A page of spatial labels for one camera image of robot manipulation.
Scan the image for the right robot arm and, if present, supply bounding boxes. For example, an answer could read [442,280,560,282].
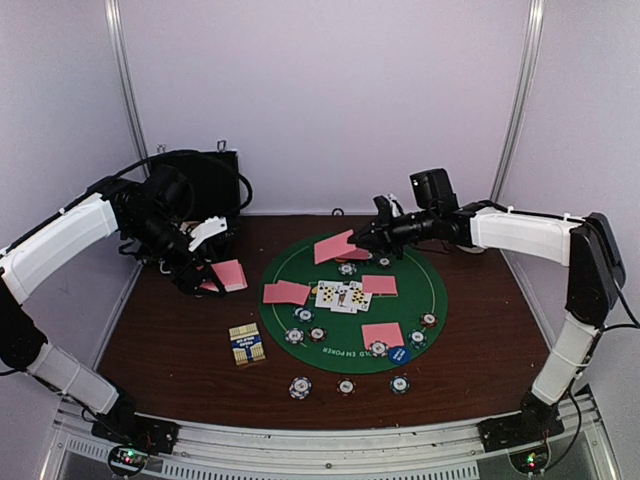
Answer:
[348,197,626,442]

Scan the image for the pink playing card deck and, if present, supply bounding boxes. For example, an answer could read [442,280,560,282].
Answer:
[211,259,248,292]

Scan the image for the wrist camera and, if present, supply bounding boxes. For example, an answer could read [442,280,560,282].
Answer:
[409,168,459,217]
[143,165,196,220]

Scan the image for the blue white chip stack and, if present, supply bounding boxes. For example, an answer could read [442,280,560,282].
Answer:
[289,376,312,400]

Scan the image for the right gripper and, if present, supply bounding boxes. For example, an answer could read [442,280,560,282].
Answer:
[348,202,438,260]

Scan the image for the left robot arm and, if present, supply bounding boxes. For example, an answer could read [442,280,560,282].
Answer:
[1,150,253,444]

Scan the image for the blue round button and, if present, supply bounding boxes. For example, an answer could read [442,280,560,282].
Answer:
[388,346,412,365]

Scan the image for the brown chip stack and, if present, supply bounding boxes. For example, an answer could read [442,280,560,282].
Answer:
[336,378,356,396]

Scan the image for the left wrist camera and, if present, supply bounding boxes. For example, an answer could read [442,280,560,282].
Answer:
[143,165,196,220]

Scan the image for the face up spade card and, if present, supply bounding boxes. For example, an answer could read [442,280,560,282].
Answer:
[315,280,343,308]

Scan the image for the single dealt pink card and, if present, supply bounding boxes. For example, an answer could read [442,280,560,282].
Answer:
[263,283,288,304]

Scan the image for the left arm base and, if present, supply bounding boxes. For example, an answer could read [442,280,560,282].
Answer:
[91,415,180,455]

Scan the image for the black poker case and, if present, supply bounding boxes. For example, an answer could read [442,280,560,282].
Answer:
[148,150,241,221]

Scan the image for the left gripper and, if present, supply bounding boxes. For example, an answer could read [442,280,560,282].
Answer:
[125,210,226,297]

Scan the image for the blue white chips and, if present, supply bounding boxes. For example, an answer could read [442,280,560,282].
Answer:
[284,328,306,345]
[338,263,357,276]
[367,340,389,358]

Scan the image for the green blue chip stack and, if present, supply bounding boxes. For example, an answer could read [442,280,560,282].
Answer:
[389,376,411,395]

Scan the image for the clear card box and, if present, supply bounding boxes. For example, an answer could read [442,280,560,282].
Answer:
[229,323,266,366]

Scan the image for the face up king card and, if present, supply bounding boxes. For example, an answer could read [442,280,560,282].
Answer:
[330,285,357,314]

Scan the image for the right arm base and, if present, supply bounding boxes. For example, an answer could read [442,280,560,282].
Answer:
[477,412,565,453]

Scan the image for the round green poker mat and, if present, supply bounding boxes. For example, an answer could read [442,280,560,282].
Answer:
[259,235,448,375]

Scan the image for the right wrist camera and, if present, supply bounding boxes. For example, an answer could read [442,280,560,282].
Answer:
[409,168,459,217]

